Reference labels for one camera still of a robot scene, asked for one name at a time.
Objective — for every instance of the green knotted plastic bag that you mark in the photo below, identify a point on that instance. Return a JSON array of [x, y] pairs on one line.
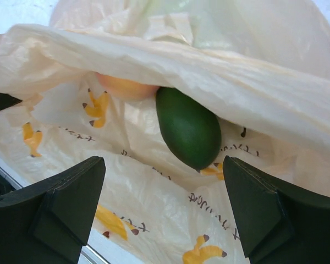
[[200, 24]]

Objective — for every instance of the orange banana-print plastic bag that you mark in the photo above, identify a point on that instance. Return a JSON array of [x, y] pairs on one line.
[[271, 93]]

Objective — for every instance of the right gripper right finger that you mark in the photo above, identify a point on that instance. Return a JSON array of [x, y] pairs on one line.
[[278, 222]]

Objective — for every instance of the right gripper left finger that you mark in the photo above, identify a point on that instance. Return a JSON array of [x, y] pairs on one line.
[[52, 203]]

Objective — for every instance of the orange peach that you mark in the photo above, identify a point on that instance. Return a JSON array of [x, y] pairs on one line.
[[126, 90]]

